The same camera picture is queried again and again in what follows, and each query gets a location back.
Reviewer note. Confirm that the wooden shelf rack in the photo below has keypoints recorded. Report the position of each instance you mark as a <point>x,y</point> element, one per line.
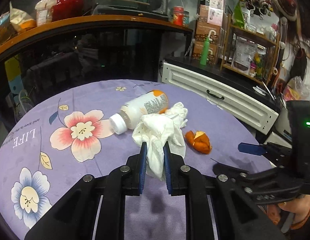
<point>249,53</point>

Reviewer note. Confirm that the white printer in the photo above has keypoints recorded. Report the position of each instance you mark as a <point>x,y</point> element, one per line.
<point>281,132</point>

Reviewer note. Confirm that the white top left drawer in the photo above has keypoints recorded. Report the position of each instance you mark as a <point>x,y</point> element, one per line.
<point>240,105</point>

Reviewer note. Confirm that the white tissue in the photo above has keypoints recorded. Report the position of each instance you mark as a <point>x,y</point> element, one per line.
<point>158,129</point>

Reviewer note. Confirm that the purple floral tablecloth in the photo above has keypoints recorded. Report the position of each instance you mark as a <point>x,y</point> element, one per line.
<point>61,139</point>

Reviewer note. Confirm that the right hand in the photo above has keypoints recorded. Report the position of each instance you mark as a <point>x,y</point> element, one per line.
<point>300,207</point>

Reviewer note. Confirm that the orange peel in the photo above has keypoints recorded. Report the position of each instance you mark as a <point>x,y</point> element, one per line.
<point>199,141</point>

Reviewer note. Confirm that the white orange bottle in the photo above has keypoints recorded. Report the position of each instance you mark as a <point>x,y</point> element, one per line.
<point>130,113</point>

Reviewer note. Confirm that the red tin can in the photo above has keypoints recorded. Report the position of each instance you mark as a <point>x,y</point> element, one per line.
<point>178,14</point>

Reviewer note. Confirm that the brown boxes with hooks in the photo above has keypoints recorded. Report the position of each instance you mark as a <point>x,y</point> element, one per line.
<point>212,26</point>

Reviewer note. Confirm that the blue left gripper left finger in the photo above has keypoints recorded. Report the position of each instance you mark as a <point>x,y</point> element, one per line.
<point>142,166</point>

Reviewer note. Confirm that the red vase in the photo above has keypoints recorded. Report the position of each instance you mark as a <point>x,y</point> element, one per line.
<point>66,9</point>

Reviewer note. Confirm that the golden snack bag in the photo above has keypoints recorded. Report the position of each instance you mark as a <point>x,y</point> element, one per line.
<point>20,20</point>

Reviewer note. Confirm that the wooden curved counter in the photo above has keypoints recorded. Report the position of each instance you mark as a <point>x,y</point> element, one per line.
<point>75,24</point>

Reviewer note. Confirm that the bag of colourful snacks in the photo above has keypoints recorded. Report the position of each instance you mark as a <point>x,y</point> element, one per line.
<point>296,89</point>

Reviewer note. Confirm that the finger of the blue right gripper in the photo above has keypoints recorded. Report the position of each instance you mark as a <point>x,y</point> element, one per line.
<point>251,149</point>
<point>232,172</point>

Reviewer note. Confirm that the green bottle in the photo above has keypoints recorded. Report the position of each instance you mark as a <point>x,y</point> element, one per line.
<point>205,52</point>

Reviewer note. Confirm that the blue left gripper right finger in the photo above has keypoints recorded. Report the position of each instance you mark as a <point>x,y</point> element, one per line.
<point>167,167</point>

